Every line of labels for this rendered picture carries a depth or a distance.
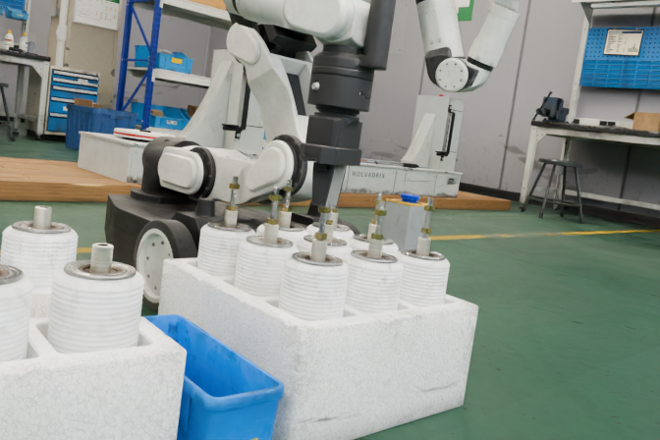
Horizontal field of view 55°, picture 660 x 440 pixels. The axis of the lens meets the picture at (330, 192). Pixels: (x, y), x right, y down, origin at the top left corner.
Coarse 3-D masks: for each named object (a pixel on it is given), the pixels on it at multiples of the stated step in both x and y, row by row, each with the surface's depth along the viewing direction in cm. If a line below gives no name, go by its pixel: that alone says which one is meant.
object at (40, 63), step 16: (0, 0) 599; (16, 0) 608; (0, 48) 547; (16, 64) 618; (32, 64) 570; (48, 64) 578; (16, 96) 624; (0, 112) 614; (16, 112) 624; (16, 128) 626
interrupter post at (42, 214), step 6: (36, 210) 87; (42, 210) 87; (48, 210) 88; (36, 216) 87; (42, 216) 87; (48, 216) 88; (36, 222) 87; (42, 222) 87; (48, 222) 88; (36, 228) 87; (42, 228) 87; (48, 228) 88
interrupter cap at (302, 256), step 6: (300, 252) 94; (306, 252) 95; (294, 258) 90; (300, 258) 90; (306, 258) 92; (330, 258) 94; (336, 258) 94; (312, 264) 89; (318, 264) 89; (324, 264) 89; (330, 264) 89; (336, 264) 90; (342, 264) 91
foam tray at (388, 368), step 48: (192, 288) 103; (240, 336) 93; (288, 336) 84; (336, 336) 86; (384, 336) 93; (432, 336) 101; (288, 384) 84; (336, 384) 88; (384, 384) 95; (432, 384) 103; (288, 432) 84; (336, 432) 89
